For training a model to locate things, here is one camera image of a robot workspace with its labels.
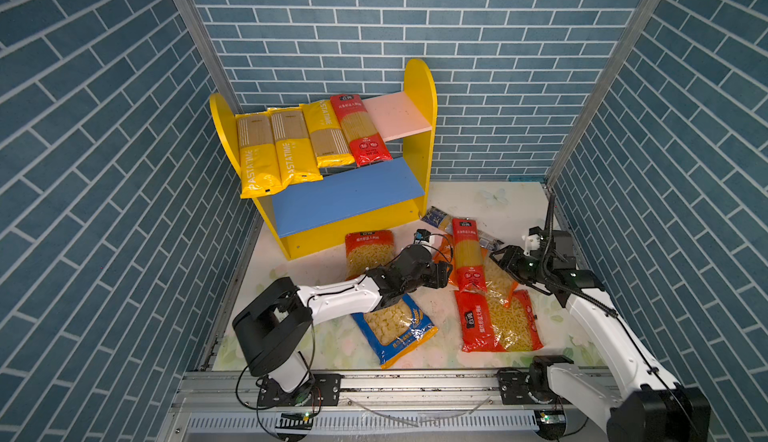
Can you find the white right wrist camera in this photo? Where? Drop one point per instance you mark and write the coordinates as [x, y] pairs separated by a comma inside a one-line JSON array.
[[532, 244]]

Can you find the red labelled spaghetti bag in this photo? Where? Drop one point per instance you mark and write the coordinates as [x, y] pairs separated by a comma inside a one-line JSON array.
[[365, 143]]

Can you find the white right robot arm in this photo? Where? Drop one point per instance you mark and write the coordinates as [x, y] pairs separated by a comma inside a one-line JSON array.
[[648, 402]]

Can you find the orange macaroni bag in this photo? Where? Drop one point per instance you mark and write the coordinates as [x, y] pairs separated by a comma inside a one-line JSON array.
[[499, 284]]

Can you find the red macaroni bag upper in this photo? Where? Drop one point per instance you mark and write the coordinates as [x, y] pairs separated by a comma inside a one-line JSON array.
[[368, 249]]

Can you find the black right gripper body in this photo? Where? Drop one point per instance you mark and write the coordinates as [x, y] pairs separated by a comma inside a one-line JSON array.
[[522, 267]]

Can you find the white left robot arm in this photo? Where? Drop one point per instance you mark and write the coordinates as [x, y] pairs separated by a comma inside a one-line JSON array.
[[270, 328]]

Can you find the yellow shelf with coloured boards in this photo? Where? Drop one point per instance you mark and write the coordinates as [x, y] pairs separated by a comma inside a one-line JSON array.
[[312, 216]]

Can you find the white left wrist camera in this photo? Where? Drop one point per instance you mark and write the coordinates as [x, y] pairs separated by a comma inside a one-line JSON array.
[[425, 237]]

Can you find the yellow Pastatime spaghetti bag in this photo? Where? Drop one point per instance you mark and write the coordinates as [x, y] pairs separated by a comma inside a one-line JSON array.
[[295, 154], [259, 169]]

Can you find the blue shell pasta bag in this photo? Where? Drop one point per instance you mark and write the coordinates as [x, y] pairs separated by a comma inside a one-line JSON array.
[[395, 331]]

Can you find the metal base rail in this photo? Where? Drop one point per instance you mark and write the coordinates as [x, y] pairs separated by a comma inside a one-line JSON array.
[[412, 404]]

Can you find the red fusilli bag lower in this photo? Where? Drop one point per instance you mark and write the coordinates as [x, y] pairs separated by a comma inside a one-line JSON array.
[[489, 324]]

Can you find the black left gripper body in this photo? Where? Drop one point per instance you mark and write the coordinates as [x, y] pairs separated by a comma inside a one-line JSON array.
[[431, 275]]

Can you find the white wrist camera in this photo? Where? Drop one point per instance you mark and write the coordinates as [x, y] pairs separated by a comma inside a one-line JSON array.
[[425, 237], [532, 244]]

